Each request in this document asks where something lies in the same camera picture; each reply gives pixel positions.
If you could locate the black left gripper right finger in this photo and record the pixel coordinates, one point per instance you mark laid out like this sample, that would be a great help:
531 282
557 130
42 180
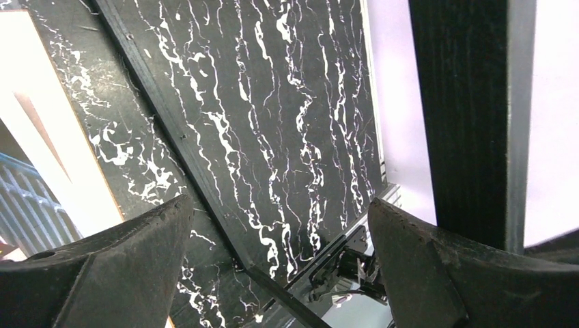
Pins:
435 278

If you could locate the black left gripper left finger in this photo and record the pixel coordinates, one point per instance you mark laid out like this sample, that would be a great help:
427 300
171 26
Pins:
124 276

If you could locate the cat photo print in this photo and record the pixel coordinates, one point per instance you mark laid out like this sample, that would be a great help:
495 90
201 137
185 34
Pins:
32 219

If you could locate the black picture frame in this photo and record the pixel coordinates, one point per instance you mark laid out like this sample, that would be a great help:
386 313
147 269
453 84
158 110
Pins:
143 77

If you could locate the white mat board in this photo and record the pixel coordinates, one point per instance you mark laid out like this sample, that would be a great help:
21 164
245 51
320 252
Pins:
37 112

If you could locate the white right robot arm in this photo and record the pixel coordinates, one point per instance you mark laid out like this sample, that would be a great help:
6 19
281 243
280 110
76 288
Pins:
475 66

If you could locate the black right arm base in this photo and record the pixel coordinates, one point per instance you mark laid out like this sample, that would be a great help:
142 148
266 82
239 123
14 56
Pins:
347 270

